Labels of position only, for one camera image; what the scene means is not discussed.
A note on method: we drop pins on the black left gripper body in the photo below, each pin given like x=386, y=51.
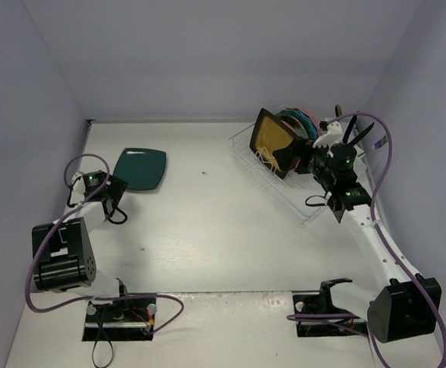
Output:
x=116, y=188

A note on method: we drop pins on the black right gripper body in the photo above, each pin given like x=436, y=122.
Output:
x=304, y=154

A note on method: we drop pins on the light green flower plate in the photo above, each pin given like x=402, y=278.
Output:
x=294, y=124

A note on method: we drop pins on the teal embossed plate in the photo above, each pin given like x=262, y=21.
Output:
x=305, y=120

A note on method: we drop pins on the pink polka dot plate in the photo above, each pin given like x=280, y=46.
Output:
x=313, y=119

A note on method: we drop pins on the yellow square plate black rim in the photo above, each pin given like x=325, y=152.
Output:
x=270, y=134

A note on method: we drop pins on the dark teal square plate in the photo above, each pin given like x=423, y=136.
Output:
x=142, y=168

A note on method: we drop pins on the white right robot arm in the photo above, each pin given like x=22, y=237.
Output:
x=404, y=303

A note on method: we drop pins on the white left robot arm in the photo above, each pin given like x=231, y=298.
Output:
x=64, y=251

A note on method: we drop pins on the white cutlery holder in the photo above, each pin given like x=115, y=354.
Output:
x=361, y=157

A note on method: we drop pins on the blue knife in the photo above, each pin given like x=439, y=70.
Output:
x=349, y=129

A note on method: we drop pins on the black knife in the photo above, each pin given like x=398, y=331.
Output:
x=359, y=137

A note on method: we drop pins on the dark blue spoon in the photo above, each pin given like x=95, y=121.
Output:
x=338, y=110

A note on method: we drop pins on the iridescent fork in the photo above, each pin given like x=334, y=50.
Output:
x=376, y=146

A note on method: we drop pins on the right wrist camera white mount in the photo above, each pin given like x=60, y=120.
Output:
x=331, y=133

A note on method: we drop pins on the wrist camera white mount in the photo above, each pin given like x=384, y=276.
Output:
x=331, y=133
x=78, y=184

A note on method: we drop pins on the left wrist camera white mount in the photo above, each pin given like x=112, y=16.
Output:
x=78, y=184

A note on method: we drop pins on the clear wire dish rack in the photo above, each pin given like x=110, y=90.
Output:
x=301, y=193

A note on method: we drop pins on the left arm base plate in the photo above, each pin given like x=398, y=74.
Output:
x=120, y=321

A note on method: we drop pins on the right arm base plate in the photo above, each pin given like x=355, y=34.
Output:
x=314, y=317

